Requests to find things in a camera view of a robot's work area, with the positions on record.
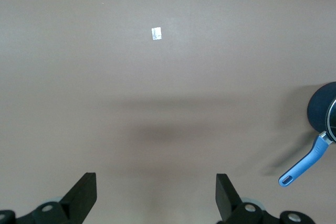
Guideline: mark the brown table cover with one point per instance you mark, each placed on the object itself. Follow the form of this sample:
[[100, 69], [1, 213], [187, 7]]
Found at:
[[131, 90]]

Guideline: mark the small white tape patch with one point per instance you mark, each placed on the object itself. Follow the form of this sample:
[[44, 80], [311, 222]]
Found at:
[[156, 33]]

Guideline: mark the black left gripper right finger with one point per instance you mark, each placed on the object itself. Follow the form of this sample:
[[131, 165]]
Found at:
[[227, 203]]

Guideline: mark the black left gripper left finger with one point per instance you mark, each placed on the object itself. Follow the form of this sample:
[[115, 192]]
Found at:
[[78, 203]]

